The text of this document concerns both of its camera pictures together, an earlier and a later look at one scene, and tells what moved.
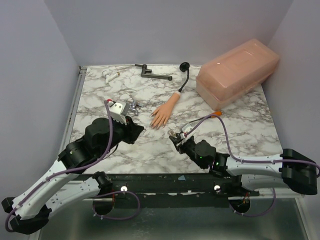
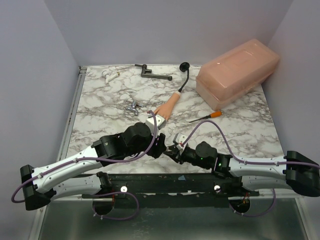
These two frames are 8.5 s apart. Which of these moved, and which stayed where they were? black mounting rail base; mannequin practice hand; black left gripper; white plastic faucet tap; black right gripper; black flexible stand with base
Moved: black right gripper; black left gripper
Stayed: black mounting rail base; black flexible stand with base; white plastic faucet tap; mannequin practice hand
